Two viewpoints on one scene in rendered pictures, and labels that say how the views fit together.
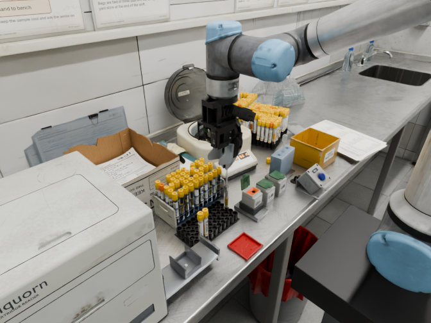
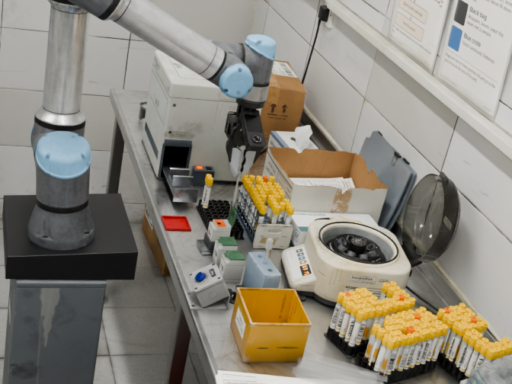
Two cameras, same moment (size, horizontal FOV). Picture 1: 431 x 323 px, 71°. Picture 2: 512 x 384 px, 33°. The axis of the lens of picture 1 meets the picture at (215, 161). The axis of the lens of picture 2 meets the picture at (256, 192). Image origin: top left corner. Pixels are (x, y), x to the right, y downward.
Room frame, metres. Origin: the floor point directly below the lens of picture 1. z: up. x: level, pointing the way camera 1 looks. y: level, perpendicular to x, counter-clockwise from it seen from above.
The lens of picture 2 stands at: (1.55, -1.81, 1.95)
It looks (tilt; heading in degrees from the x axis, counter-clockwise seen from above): 25 degrees down; 114
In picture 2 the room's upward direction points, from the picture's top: 12 degrees clockwise
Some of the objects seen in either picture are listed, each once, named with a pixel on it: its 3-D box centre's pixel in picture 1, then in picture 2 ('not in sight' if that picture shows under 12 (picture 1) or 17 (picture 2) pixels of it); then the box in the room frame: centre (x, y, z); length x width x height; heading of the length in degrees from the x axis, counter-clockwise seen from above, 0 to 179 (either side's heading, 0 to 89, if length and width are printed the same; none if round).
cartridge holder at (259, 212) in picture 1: (251, 206); (216, 243); (0.71, -0.11, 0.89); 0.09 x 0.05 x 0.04; 48
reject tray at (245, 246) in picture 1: (245, 245); (176, 223); (0.57, -0.08, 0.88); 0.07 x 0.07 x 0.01; 46
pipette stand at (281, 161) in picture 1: (281, 163); (260, 281); (0.90, -0.23, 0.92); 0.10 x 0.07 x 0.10; 142
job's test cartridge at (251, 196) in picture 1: (251, 199); (219, 234); (0.71, -0.11, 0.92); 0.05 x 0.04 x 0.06; 48
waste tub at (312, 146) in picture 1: (313, 149); (269, 324); (1.00, -0.37, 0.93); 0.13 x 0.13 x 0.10; 43
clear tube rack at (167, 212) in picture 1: (190, 196); (262, 217); (0.74, 0.08, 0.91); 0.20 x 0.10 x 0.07; 136
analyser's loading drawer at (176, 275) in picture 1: (178, 270); (178, 177); (0.46, 0.08, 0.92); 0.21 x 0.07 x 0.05; 136
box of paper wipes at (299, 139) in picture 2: not in sight; (300, 145); (0.60, 0.57, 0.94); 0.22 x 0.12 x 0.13; 140
